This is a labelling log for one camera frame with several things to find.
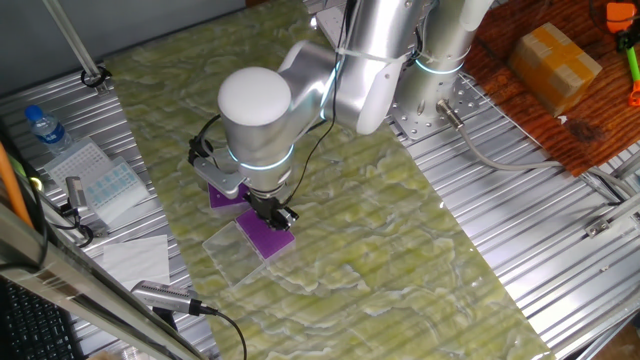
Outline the aluminium frame beam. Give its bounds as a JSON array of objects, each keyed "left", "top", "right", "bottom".
[{"left": 0, "top": 199, "right": 209, "bottom": 360}]

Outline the clear water bottle blue cap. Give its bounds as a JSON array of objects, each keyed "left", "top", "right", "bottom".
[{"left": 23, "top": 103, "right": 75, "bottom": 156}]

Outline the orange green toy shovel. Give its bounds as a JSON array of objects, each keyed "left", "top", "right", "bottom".
[{"left": 606, "top": 0, "right": 640, "bottom": 109}]

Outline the wrist camera silver bracket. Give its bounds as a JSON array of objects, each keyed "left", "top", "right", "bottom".
[{"left": 187, "top": 134, "right": 249, "bottom": 200}]

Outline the large silver depth camera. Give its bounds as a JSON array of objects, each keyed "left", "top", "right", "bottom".
[{"left": 130, "top": 279, "right": 196, "bottom": 315}]

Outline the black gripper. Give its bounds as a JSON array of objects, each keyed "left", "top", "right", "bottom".
[{"left": 247, "top": 192, "right": 300, "bottom": 232}]

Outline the small silver camera black mount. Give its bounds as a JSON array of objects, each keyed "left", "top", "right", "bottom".
[{"left": 63, "top": 174, "right": 91, "bottom": 216}]

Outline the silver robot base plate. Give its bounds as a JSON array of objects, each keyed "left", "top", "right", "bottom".
[{"left": 387, "top": 74, "right": 484, "bottom": 142}]

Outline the white rack pipette tip box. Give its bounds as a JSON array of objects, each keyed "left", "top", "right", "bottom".
[{"left": 43, "top": 137, "right": 114, "bottom": 191}]

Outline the white paper sheet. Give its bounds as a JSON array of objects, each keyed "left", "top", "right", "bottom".
[{"left": 94, "top": 233, "right": 172, "bottom": 292}]

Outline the cardboard box yellow tape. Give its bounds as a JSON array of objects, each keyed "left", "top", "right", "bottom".
[{"left": 507, "top": 21, "right": 605, "bottom": 119}]

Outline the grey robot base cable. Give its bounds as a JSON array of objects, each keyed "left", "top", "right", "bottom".
[{"left": 435, "top": 98, "right": 639, "bottom": 199}]

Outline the aluminium frame pole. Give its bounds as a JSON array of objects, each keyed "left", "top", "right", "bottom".
[{"left": 41, "top": 0, "right": 109, "bottom": 96}]

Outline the green marble pattern mat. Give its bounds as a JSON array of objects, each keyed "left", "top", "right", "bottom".
[{"left": 104, "top": 0, "right": 556, "bottom": 360}]

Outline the black keyboard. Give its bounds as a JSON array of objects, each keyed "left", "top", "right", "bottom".
[{"left": 0, "top": 277, "right": 85, "bottom": 360}]

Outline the reddish brown wooden board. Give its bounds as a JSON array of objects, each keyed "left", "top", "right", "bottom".
[{"left": 462, "top": 0, "right": 640, "bottom": 179}]

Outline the orange rod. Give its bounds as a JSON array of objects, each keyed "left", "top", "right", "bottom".
[{"left": 0, "top": 141, "right": 35, "bottom": 230}]

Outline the small metal corner bracket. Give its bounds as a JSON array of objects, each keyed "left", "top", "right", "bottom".
[{"left": 583, "top": 217, "right": 614, "bottom": 239}]

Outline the purple rack pipette tip box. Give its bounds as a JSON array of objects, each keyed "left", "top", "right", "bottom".
[
  {"left": 207, "top": 182, "right": 251, "bottom": 215},
  {"left": 201, "top": 207, "right": 297, "bottom": 290}
]

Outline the blue tips pipette box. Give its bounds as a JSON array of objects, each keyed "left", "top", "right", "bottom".
[{"left": 82, "top": 155, "right": 151, "bottom": 226}]

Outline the black camera cable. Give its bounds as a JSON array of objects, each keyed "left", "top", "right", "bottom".
[{"left": 189, "top": 298, "right": 249, "bottom": 360}]

